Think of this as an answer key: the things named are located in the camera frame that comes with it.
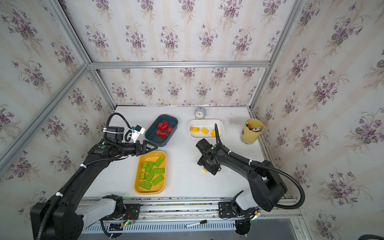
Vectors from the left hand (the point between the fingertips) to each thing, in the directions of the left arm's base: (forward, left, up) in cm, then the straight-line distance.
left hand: (153, 146), depth 74 cm
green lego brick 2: (+2, 0, -21) cm, 21 cm away
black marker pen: (-30, -24, -20) cm, 43 cm away
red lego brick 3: (+27, +3, -17) cm, 32 cm away
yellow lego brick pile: (-8, -26, -10) cm, 29 cm away
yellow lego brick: (+24, -29, -19) cm, 42 cm away
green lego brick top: (-5, -1, -18) cm, 19 cm away
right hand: (-4, -26, -17) cm, 31 cm away
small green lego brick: (-1, +8, -19) cm, 20 cm away
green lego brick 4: (-10, 0, -20) cm, 23 cm away
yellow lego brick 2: (+23, -35, -20) cm, 46 cm away
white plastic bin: (+27, -30, -20) cm, 45 cm away
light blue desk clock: (+36, -26, -13) cm, 46 cm away
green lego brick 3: (-7, +4, -20) cm, 22 cm away
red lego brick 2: (+25, -4, -19) cm, 31 cm away
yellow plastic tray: (+4, +5, -19) cm, 20 cm away
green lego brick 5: (-12, +6, -21) cm, 25 cm away
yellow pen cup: (+19, -58, -9) cm, 62 cm away
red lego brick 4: (+27, -1, -17) cm, 32 cm away
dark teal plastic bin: (+25, +2, -19) cm, 31 cm away
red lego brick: (+20, 0, -18) cm, 27 cm away
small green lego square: (-8, +8, -18) cm, 21 cm away
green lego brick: (-2, +6, -20) cm, 21 cm away
